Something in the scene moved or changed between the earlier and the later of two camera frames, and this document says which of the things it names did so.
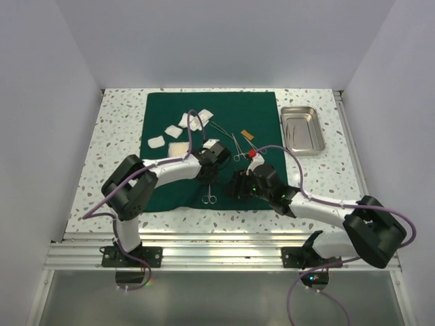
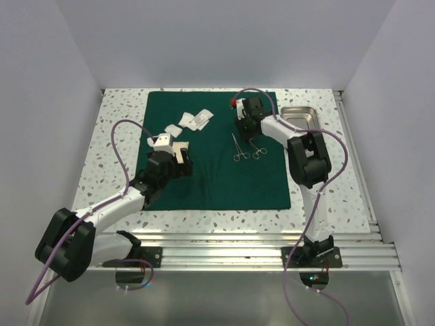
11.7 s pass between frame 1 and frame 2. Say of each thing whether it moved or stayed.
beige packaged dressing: stayed
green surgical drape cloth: stayed
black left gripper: moved
